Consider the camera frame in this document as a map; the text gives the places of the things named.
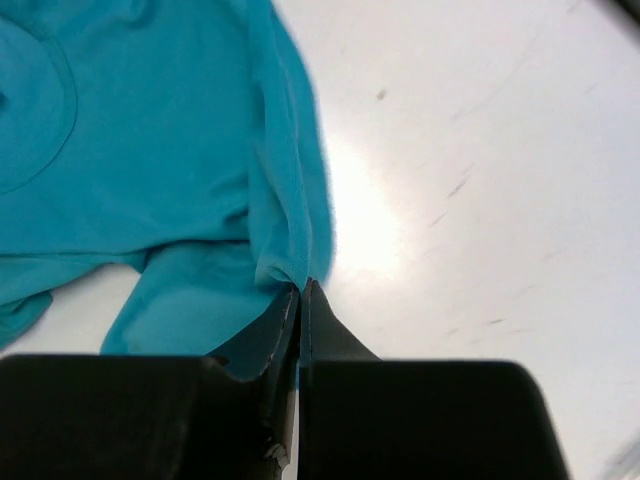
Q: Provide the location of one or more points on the teal t-shirt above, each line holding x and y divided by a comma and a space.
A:
176, 137

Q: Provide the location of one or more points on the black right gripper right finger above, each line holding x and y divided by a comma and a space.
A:
363, 417

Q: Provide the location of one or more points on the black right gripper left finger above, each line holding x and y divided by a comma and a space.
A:
222, 415

